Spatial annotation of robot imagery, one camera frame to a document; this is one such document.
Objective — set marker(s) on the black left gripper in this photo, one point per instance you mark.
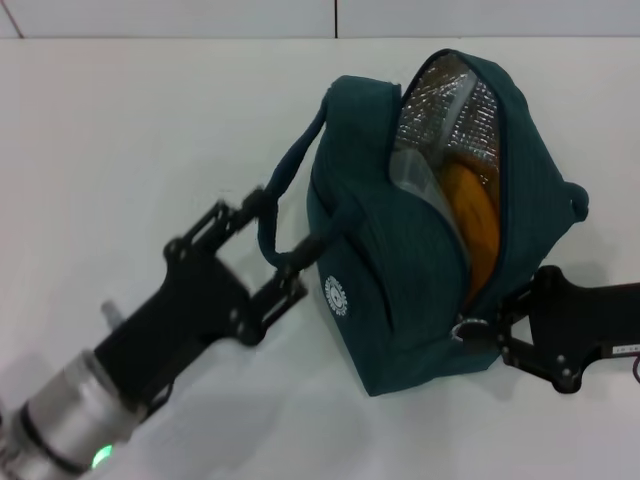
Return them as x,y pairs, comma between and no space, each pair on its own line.
195,305

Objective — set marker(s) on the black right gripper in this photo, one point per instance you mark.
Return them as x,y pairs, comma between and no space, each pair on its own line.
580,325

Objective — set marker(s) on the yellow toy banana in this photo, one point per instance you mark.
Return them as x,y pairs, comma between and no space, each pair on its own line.
475,225

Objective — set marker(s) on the dark teal insulated lunch bag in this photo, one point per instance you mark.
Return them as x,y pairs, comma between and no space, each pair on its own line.
400,310

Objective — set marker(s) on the clear container with blue-rimmed lid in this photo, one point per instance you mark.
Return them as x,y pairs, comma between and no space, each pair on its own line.
412,175

